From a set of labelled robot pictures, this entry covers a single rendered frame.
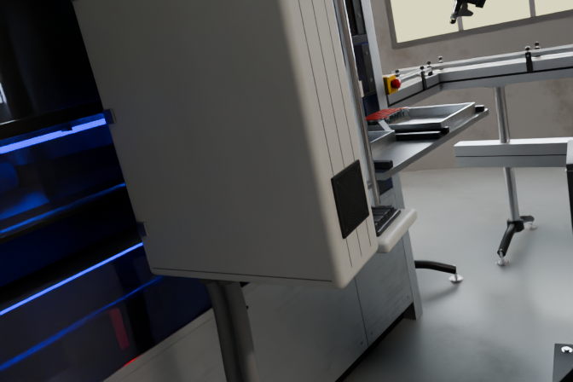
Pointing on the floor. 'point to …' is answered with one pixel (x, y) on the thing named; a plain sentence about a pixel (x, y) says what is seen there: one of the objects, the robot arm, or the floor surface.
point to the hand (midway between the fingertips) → (454, 11)
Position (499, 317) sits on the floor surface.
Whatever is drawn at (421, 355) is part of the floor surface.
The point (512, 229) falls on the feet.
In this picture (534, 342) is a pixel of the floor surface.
